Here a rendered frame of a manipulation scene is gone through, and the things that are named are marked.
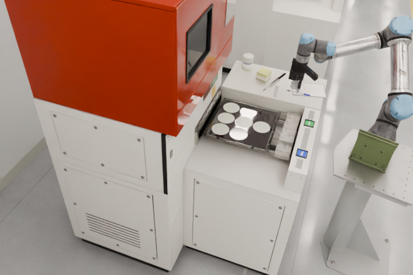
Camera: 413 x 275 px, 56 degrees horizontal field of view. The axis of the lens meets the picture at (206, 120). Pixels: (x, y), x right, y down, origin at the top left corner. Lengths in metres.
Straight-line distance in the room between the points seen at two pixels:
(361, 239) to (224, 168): 1.17
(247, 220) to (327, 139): 1.67
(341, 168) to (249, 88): 0.73
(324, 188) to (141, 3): 2.31
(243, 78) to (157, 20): 1.24
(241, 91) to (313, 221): 1.16
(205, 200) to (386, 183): 0.98
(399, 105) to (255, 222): 0.96
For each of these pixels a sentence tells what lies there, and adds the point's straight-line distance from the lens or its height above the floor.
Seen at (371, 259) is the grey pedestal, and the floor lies 0.01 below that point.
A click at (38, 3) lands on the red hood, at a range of 1.69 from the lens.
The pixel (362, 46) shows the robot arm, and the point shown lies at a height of 1.33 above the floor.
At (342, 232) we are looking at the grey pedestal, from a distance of 2.78.
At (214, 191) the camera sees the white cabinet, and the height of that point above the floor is 0.71.
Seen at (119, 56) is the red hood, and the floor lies 1.57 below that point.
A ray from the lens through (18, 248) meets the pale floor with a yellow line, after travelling 3.00.
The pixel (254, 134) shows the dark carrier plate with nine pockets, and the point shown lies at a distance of 2.23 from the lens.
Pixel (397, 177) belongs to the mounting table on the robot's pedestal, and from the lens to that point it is 2.37.
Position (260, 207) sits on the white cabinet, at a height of 0.70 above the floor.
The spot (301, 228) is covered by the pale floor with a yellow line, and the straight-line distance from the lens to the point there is 2.99.
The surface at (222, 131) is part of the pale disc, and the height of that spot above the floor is 0.90.
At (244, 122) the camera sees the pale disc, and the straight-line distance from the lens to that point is 2.30.
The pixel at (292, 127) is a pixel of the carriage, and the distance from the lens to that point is 2.36.
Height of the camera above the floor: 2.36
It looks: 40 degrees down
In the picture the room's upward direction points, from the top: 3 degrees clockwise
